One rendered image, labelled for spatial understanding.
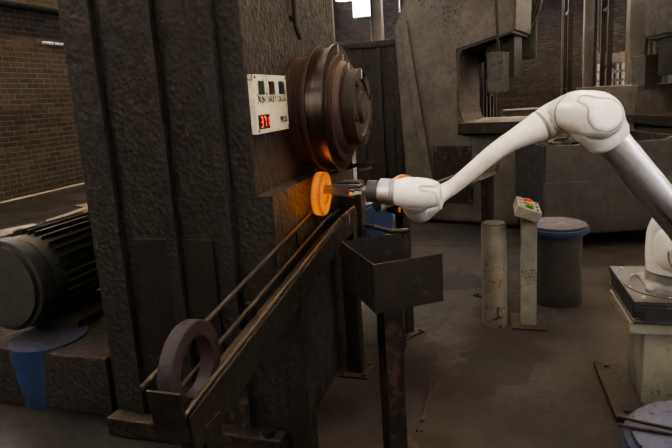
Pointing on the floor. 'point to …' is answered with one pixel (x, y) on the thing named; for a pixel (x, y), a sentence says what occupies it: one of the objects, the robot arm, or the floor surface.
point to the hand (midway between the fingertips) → (321, 188)
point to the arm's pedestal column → (638, 374)
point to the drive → (57, 313)
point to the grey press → (659, 65)
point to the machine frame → (194, 157)
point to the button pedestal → (527, 319)
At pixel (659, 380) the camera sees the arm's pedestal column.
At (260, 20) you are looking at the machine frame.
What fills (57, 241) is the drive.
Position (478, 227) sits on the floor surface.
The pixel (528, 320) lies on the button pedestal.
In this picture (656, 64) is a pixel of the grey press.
